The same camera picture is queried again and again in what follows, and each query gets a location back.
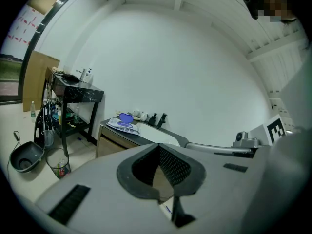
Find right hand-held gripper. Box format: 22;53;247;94
184;114;287;154

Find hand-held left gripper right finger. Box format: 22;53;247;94
158;142;270;234

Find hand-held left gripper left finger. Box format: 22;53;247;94
34;142;177;234

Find wet wipe pack purple lid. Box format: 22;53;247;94
106;113;142;135

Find black faucet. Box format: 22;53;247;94
156;112;169;130

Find white basin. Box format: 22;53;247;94
137;121;181;146

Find black vanity counter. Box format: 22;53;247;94
95;117;189;159

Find person's grey and navy shirt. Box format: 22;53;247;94
242;56;312;234

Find beige cloth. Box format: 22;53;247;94
115;110;142;120

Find clear plastic container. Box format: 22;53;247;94
43;128;55;147

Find dark grey appliance base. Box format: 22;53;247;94
9;140;45;174

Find green label bottle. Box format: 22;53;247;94
73;105;81;124

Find black and white floor appliance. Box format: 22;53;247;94
33;106;55;148

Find black marble side table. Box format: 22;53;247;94
44;67;105;157

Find black bag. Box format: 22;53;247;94
56;73;80;84

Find silver faucet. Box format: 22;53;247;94
75;67;88;81

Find brown cardboard sheet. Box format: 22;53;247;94
22;50;60;113

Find person's head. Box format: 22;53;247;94
257;0;298;24

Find wire mesh waste bin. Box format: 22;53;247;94
45;147;72;180

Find black cable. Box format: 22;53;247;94
6;130;21;180

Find black window frame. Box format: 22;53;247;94
0;0;86;106

